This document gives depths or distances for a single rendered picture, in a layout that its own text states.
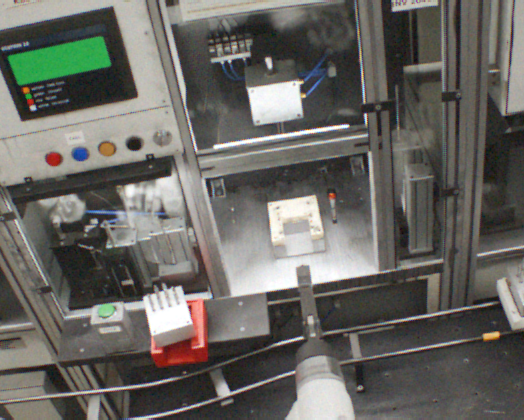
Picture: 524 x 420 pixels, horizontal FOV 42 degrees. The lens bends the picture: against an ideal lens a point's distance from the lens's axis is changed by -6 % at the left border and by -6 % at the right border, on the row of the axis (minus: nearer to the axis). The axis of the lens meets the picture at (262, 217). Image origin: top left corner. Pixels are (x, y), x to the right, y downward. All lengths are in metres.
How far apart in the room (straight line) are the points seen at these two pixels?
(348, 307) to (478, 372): 0.48
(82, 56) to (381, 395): 1.11
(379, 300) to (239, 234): 0.47
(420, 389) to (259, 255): 0.55
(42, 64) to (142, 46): 0.20
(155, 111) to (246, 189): 0.72
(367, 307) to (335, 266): 0.35
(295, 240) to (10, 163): 0.79
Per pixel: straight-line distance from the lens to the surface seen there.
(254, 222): 2.00
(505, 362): 1.94
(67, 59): 1.38
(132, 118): 1.47
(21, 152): 1.55
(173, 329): 1.64
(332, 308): 2.12
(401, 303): 2.18
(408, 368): 1.91
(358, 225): 1.95
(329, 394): 1.28
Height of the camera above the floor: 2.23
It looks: 41 degrees down
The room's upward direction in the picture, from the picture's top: 11 degrees counter-clockwise
